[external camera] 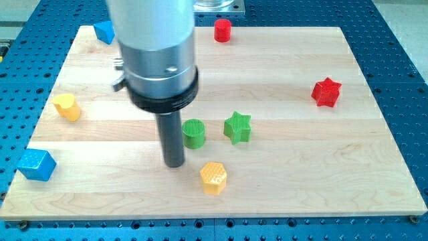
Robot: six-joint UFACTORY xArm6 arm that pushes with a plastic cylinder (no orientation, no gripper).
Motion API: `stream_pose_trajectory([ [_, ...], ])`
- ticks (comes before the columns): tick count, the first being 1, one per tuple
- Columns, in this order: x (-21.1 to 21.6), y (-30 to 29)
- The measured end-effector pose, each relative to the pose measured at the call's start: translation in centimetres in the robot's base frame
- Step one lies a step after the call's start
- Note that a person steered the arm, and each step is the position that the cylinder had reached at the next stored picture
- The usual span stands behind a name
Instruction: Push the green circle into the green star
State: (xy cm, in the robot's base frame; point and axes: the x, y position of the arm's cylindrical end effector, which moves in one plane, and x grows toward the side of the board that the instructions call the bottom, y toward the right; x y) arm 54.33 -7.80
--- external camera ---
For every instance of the red cylinder block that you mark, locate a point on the red cylinder block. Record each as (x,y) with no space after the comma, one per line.
(222,30)

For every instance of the blue triangular block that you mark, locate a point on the blue triangular block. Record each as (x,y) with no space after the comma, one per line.
(104,31)

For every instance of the blue cube block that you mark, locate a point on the blue cube block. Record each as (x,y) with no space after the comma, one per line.
(36,164)

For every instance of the yellow heart block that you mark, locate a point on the yellow heart block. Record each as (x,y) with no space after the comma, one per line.
(67,106)

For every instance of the light wooden board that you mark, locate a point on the light wooden board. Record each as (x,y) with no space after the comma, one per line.
(301,159)

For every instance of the green cylinder block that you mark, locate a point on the green cylinder block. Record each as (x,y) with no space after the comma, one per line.
(193,133)

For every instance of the yellow hexagon block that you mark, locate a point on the yellow hexagon block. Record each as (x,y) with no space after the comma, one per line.
(213,178)

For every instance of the green star block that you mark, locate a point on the green star block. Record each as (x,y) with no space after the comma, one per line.
(238,128)

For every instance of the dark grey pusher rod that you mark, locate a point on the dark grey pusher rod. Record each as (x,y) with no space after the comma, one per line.
(171,138)

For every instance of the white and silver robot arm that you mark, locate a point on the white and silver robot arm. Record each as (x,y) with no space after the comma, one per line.
(156,40)

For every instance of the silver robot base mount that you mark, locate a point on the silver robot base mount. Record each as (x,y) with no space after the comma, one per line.
(219,7)

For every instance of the red star block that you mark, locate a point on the red star block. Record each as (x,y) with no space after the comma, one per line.
(326,92)

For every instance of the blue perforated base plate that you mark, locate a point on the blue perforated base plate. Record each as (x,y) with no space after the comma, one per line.
(33,63)

